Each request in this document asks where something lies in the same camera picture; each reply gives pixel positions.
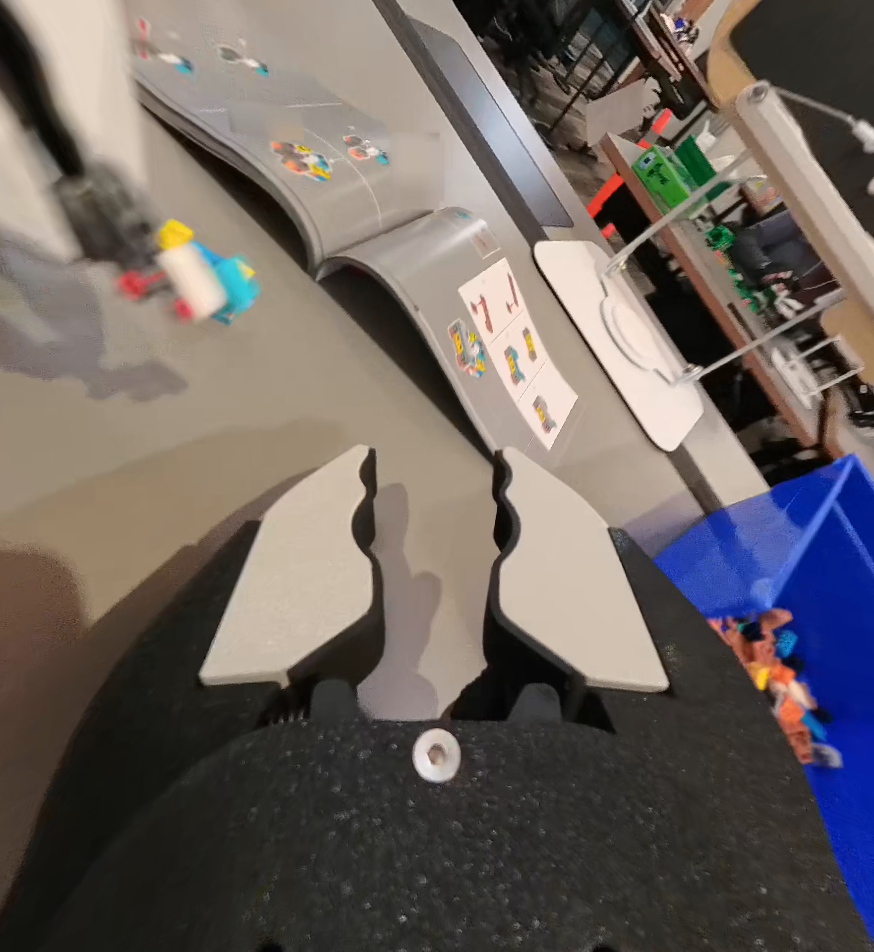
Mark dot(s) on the green box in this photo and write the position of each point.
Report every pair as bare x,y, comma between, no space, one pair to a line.
660,175

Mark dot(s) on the pale stand bar with rods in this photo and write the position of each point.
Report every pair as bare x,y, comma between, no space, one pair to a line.
816,193

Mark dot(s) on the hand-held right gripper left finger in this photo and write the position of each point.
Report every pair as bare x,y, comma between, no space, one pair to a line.
295,580

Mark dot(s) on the blue plastic bin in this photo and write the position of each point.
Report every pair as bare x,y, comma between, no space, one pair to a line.
868,632

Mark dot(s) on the white round stand base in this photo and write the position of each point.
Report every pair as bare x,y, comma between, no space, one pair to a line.
634,335

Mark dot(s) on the pile of mixed toy bricks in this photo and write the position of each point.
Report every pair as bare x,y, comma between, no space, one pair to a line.
775,669

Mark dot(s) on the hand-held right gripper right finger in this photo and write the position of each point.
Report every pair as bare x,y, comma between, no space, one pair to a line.
570,587

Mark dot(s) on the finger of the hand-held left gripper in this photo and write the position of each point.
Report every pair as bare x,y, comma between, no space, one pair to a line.
102,89
5,149

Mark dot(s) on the small toy brick assembly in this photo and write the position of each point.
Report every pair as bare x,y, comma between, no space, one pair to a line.
191,286

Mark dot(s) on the cluttered brown side table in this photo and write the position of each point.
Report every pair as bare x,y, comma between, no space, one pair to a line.
697,268

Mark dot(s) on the grey instruction booklet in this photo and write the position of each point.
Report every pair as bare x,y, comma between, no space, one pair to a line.
377,186

